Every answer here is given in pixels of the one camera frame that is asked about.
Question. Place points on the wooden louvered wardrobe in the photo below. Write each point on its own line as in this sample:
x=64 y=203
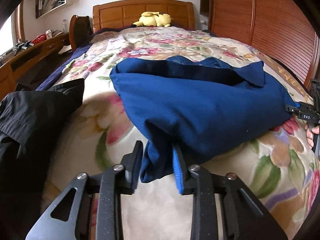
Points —
x=277 y=28

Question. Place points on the wooden chair with dark garment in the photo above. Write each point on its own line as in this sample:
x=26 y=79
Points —
x=79 y=31

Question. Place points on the yellow plush toy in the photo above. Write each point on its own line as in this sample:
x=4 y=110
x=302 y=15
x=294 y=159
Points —
x=153 y=19

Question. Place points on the red basket on desk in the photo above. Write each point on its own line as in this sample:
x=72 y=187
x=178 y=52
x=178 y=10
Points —
x=39 y=39

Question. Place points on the black jacket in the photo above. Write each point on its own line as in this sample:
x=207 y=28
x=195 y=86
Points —
x=31 y=123

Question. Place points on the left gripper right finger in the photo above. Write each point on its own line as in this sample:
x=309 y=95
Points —
x=223 y=206

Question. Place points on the floral blanket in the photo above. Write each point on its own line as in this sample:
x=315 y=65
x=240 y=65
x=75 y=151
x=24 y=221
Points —
x=279 y=166

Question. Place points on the navy bed sheet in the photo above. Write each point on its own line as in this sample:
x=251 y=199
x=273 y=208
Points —
x=83 y=48

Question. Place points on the blue suit jacket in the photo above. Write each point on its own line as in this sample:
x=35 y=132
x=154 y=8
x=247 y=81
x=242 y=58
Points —
x=206 y=107

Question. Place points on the right hand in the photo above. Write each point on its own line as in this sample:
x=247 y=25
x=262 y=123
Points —
x=310 y=132

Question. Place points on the wooden desk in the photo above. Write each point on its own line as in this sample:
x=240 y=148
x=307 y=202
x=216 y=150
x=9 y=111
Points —
x=12 y=70

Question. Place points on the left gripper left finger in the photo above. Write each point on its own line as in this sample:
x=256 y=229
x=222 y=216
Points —
x=69 y=215

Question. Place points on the wooden headboard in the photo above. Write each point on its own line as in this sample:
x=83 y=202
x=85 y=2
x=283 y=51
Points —
x=123 y=13

